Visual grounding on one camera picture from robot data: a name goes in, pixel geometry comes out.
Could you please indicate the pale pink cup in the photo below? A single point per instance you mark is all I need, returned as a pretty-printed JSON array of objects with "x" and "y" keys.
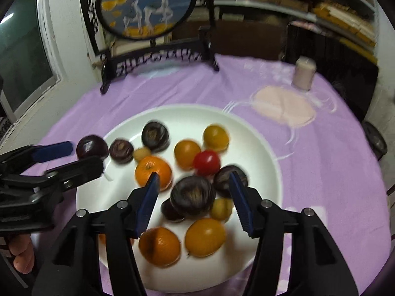
[{"x": 304, "y": 74}]

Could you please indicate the small yellow fruit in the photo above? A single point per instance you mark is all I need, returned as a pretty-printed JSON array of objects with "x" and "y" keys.
[
  {"x": 221, "y": 208},
  {"x": 142, "y": 154}
]

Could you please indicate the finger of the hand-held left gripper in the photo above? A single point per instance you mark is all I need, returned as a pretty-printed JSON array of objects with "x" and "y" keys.
[
  {"x": 80, "y": 169},
  {"x": 52, "y": 151}
]

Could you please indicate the purple tablecloth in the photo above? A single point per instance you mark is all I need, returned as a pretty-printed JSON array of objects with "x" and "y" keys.
[{"x": 324, "y": 175}]

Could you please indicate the round deer screen black stand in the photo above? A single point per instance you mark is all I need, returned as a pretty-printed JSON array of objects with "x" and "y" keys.
[{"x": 145, "y": 6}]

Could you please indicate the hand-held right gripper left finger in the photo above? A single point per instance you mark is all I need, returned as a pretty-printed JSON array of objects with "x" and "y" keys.
[{"x": 146, "y": 206}]

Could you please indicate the orange tangerine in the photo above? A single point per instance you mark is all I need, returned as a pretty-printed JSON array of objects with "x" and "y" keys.
[
  {"x": 148, "y": 169},
  {"x": 101, "y": 239},
  {"x": 159, "y": 246}
]

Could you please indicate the white oval plate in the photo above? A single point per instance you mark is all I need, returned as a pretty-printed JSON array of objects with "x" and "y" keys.
[{"x": 259, "y": 175}]

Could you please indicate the person's left hand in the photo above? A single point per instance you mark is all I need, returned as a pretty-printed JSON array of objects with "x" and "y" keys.
[{"x": 21, "y": 252}]

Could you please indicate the dark purple mangosteen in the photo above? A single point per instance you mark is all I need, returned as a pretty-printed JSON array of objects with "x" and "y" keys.
[
  {"x": 155, "y": 135},
  {"x": 222, "y": 182},
  {"x": 168, "y": 214},
  {"x": 121, "y": 150},
  {"x": 192, "y": 195}
]

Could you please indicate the white glazed door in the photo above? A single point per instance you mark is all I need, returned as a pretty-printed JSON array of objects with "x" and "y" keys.
[{"x": 27, "y": 61}]

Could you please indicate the yellow orange plum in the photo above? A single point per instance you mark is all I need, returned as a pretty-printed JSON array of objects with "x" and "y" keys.
[
  {"x": 216, "y": 137},
  {"x": 205, "y": 237},
  {"x": 186, "y": 154}
]

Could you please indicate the black round object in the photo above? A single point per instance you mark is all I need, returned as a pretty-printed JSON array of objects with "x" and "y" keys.
[{"x": 375, "y": 140}]

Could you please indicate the dark purple plum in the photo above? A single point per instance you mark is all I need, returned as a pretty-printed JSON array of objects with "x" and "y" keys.
[{"x": 91, "y": 146}]

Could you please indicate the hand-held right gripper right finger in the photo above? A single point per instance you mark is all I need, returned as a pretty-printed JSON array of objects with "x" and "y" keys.
[{"x": 243, "y": 205}]

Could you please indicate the red cherry tomato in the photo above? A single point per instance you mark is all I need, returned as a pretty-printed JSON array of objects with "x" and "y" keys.
[{"x": 206, "y": 162}]

